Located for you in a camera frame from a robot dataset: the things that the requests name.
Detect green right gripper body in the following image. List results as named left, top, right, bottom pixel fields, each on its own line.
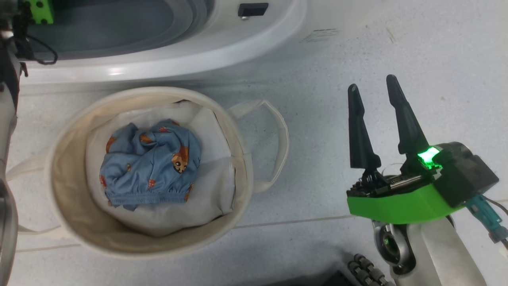
left=346, top=146, right=473, bottom=225

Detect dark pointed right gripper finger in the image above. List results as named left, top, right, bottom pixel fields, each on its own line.
left=347, top=83, right=382, bottom=172
left=386, top=74, right=430, bottom=158

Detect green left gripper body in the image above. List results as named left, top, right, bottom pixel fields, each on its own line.
left=25, top=0, right=54, bottom=25

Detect blue cartoon print pyjama trousers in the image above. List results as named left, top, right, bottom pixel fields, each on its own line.
left=99, top=119, right=202, bottom=211

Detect white front-load washing machine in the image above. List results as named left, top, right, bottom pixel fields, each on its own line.
left=16, top=0, right=358, bottom=94

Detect cream fabric laundry basket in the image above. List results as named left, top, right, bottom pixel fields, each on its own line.
left=6, top=86, right=290, bottom=259

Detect black left camera cable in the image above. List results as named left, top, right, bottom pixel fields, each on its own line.
left=23, top=34, right=59, bottom=66

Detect black camera cable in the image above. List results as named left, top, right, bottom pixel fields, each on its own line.
left=482, top=196, right=508, bottom=250
left=23, top=34, right=59, bottom=66

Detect black corrugated cable conduit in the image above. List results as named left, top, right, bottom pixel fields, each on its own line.
left=347, top=253, right=394, bottom=286

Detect teal right camera connector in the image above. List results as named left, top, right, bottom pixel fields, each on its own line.
left=466, top=194, right=508, bottom=243

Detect black right camera cable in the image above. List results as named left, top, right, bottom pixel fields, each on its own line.
left=482, top=196, right=508, bottom=250

